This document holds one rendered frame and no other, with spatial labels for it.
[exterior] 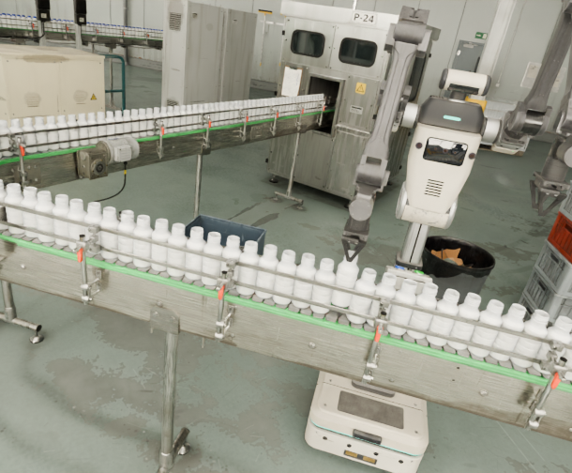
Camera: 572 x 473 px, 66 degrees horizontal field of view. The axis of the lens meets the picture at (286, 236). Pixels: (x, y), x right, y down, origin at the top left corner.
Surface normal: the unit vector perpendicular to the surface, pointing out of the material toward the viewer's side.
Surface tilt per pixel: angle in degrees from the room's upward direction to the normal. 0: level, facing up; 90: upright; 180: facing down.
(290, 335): 90
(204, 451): 0
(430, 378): 90
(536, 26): 90
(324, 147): 90
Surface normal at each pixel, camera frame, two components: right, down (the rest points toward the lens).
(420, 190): -0.24, 0.39
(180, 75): -0.53, 0.29
